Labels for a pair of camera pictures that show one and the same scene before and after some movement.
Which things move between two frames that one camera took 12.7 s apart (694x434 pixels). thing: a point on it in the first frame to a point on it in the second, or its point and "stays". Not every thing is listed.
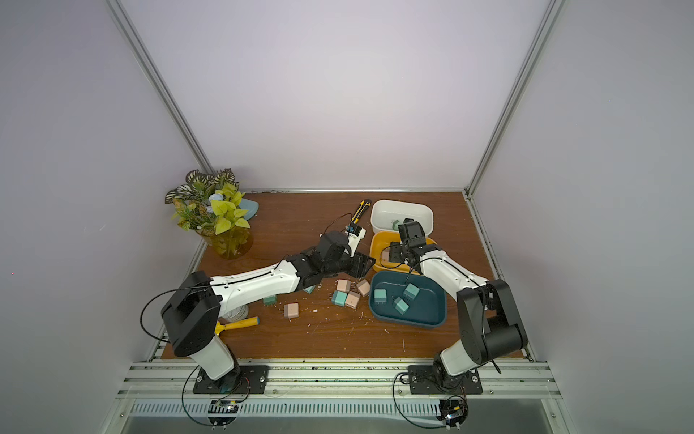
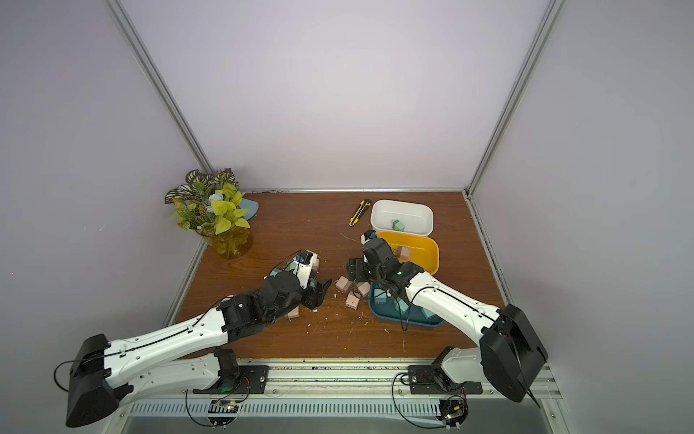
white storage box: x=384 y=212 stays
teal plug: x=379 y=296 stays
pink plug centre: x=343 y=285 stays
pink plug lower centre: x=352 y=299 stays
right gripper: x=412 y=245 to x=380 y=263
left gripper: x=358 y=265 to x=314 y=297
